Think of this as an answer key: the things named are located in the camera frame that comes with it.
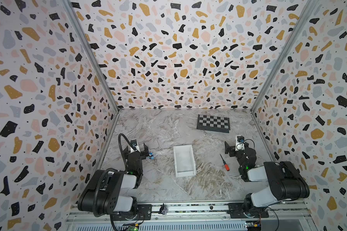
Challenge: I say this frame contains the red black screwdriver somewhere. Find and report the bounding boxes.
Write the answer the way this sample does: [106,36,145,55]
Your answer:
[220,155,230,171]

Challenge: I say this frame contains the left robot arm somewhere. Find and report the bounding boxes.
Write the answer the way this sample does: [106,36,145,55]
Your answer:
[77,144,149,219]

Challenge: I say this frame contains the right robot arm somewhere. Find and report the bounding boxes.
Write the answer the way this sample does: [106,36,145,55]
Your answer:
[224,136,310,218]

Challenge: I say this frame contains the white rectangular bin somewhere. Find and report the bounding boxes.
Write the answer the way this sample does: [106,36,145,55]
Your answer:
[173,145,197,178]

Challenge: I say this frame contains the black white checkerboard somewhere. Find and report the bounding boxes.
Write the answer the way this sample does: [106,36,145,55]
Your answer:
[197,115,230,133]

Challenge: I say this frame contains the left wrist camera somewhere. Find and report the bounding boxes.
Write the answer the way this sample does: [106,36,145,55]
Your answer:
[130,139,140,153]

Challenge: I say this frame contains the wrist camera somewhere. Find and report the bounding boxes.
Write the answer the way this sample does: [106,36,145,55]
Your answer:
[235,136,245,151]
[130,139,140,153]

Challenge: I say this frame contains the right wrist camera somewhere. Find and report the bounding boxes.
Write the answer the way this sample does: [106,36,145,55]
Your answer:
[235,136,245,151]

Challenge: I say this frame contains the black corrugated cable hose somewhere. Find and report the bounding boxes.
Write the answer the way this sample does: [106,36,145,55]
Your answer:
[92,133,134,217]

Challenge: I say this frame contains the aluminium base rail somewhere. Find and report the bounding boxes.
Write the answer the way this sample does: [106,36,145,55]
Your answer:
[64,200,313,223]

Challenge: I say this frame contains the white ribbed cable duct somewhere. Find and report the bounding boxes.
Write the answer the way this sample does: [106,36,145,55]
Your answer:
[72,221,248,231]

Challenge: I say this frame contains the aluminium corner post left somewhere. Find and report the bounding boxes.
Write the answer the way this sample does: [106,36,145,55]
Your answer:
[60,0,120,113]

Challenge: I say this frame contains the aluminium corner post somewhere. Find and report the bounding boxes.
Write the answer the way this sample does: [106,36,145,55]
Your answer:
[250,0,319,113]
[60,0,120,113]

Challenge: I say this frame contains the aluminium corner post right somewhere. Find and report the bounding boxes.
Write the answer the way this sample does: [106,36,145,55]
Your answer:
[250,0,319,113]

